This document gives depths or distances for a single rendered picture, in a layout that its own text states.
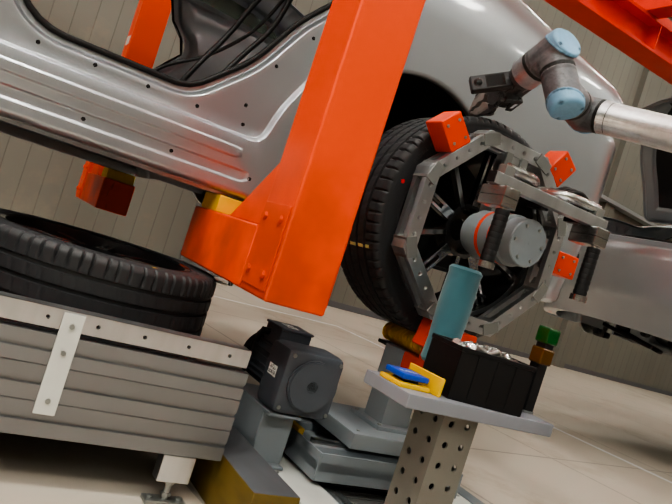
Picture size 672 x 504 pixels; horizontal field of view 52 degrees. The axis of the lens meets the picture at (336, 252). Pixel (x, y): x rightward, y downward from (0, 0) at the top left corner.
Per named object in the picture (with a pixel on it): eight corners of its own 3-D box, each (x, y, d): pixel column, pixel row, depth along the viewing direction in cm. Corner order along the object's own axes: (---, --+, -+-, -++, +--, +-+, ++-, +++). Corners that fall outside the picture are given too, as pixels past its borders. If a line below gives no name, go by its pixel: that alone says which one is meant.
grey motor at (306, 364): (255, 422, 222) (289, 317, 222) (313, 479, 185) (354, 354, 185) (202, 413, 213) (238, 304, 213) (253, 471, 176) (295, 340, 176)
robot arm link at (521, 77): (525, 78, 181) (518, 47, 184) (513, 88, 185) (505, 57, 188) (550, 84, 185) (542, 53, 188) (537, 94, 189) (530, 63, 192)
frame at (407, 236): (513, 343, 212) (568, 173, 212) (529, 349, 206) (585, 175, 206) (371, 301, 185) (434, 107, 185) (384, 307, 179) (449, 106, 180)
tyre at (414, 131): (517, 283, 243) (488, 96, 225) (568, 297, 223) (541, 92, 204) (359, 355, 216) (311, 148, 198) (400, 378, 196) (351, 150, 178)
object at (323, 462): (388, 453, 236) (397, 425, 236) (454, 502, 204) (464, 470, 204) (259, 432, 211) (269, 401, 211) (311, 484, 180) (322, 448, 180)
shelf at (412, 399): (500, 411, 175) (504, 400, 175) (550, 437, 160) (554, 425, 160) (362, 381, 153) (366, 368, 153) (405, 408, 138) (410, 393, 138)
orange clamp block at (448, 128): (454, 141, 192) (444, 111, 188) (472, 141, 185) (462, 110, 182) (435, 152, 189) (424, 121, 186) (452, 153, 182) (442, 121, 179)
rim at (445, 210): (497, 270, 238) (473, 125, 224) (547, 283, 218) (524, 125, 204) (375, 323, 217) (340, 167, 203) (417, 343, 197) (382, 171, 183)
